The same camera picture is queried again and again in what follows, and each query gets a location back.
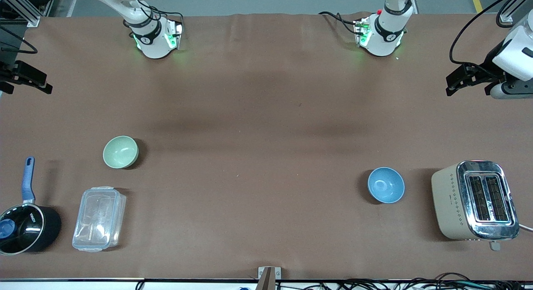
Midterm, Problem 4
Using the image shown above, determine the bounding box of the green bowl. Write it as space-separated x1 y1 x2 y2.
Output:
103 135 139 169

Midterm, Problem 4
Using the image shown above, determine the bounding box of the blue bowl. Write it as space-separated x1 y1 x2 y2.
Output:
367 167 405 204

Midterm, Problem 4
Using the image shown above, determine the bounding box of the beige chrome toaster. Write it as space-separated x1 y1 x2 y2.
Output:
431 160 521 252

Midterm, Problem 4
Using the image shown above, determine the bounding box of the clear plastic lidded container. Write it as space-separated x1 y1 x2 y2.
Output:
72 186 127 253

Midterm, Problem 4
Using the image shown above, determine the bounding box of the glass lid with blue knob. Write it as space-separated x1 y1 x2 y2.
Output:
0 206 44 254

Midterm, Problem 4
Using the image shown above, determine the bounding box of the brown table cover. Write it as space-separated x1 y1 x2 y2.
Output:
0 12 533 281

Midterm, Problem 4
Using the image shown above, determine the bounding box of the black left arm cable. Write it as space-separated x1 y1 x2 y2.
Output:
449 0 526 66

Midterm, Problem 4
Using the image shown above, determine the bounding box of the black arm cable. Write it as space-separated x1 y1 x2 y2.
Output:
449 0 526 66
127 0 185 37

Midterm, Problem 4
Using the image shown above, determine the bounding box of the aluminium frame profile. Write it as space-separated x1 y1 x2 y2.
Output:
0 0 57 27
496 0 533 25

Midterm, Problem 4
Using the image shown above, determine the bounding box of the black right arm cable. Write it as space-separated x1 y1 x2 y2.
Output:
127 0 185 37

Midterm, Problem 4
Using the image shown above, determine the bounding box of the black base power cable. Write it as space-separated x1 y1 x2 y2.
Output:
319 11 362 35

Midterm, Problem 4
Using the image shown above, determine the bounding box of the black pot with blue handle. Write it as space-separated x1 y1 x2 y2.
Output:
0 156 62 256

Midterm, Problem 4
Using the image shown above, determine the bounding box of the black floor cable bundle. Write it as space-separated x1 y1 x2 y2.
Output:
135 273 533 290

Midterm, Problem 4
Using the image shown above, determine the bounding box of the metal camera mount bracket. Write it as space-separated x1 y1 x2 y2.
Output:
257 266 282 290

